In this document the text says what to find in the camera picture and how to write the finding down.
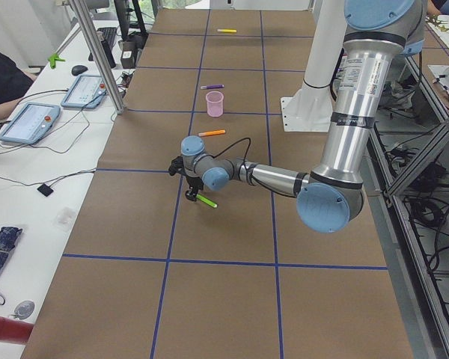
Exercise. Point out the pink mesh pen holder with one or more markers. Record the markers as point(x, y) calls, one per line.
point(215, 103)

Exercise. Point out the yellow marker pen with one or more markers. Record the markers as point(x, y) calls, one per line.
point(226, 30)

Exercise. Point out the teach pendant near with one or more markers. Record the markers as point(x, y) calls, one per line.
point(31, 123)

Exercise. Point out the teach pendant far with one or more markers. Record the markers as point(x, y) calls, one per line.
point(86, 92)

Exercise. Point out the black keyboard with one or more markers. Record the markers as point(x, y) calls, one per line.
point(109, 34)

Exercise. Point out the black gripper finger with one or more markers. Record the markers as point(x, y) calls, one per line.
point(191, 195)

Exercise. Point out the aluminium frame post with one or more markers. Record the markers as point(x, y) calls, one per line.
point(95, 47)

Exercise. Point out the red cylinder bottle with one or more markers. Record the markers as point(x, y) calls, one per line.
point(14, 331)

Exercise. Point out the black computer mouse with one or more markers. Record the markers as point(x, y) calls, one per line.
point(78, 69)

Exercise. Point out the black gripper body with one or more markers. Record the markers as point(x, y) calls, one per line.
point(193, 182)

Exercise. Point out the green marker pen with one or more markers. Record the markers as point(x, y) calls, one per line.
point(207, 201)

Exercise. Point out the orange marker pen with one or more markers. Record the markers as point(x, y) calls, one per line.
point(212, 133)

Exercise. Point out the folded blue umbrella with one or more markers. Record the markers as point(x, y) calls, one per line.
point(8, 239)

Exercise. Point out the purple marker pen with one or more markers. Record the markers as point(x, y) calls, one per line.
point(210, 87)

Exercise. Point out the teach pendant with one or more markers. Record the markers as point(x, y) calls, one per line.
point(86, 92)
point(31, 123)

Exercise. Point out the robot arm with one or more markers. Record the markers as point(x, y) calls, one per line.
point(353, 47)

